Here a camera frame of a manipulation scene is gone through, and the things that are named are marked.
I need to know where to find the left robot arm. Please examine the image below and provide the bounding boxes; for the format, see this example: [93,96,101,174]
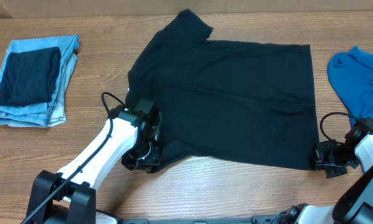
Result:
[23,98,161,223]

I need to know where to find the black t-shirt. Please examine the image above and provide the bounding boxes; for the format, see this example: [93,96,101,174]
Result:
[126,10,319,170]

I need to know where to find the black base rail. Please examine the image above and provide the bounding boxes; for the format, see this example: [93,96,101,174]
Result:
[95,211,286,224]

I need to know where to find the blue t-shirt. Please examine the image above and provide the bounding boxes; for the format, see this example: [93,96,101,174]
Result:
[327,47,373,119]

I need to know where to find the folded light blue jeans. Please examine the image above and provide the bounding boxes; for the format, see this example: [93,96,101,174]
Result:
[0,35,79,128]

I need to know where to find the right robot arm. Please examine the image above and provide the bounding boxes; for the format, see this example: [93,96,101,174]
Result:
[269,115,373,224]

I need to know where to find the folded dark navy shirt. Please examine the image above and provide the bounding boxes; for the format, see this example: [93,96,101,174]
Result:
[0,47,61,106]

